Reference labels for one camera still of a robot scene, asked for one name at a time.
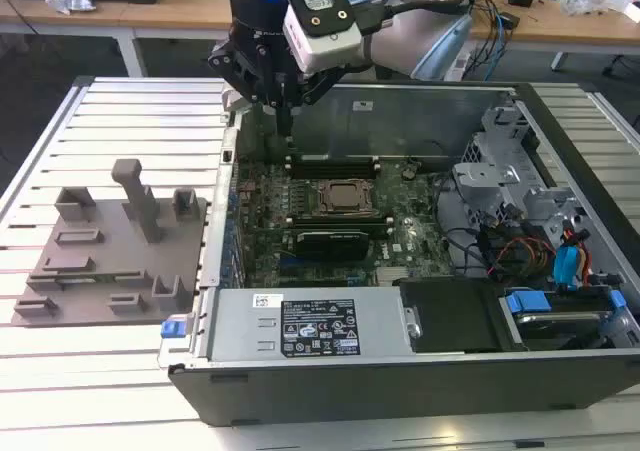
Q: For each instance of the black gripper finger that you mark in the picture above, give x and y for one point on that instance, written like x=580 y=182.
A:
x=235 y=63
x=320 y=88

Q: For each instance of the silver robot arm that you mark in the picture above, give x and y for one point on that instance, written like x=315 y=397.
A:
x=400 y=41

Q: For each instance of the black RAM slot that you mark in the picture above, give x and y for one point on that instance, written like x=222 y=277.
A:
x=330 y=172
x=335 y=218
x=380 y=229
x=330 y=161

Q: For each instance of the wooden desk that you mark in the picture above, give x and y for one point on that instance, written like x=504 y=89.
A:
x=575 y=31
x=150 y=13

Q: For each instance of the CPU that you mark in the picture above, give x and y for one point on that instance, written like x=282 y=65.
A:
x=347 y=195

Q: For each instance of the CPU socket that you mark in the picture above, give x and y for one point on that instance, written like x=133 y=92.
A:
x=322 y=203

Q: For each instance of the round coin battery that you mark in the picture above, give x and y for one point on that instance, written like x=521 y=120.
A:
x=410 y=174

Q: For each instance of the black graphics card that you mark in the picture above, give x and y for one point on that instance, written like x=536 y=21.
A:
x=330 y=245

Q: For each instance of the green motherboard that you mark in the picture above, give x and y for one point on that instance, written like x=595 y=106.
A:
x=415 y=241

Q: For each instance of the silver metal drive cage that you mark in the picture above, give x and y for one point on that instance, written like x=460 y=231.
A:
x=480 y=181

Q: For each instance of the grey part rack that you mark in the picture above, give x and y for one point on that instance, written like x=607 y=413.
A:
x=190 y=251

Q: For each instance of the silver chipset heatsink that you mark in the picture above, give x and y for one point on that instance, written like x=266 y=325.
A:
x=395 y=276

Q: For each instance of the grey power supply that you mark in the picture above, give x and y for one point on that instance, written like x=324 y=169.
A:
x=235 y=321

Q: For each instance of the black plastic shroud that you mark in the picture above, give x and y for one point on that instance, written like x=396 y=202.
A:
x=450 y=316

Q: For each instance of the blue plastic latch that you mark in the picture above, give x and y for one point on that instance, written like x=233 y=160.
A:
x=172 y=328

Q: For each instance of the hard disk in blue carrier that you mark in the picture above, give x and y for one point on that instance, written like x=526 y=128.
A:
x=525 y=303

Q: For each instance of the black PC case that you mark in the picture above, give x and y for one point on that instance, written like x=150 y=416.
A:
x=300 y=396

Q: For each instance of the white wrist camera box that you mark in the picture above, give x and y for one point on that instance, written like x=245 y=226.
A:
x=325 y=46

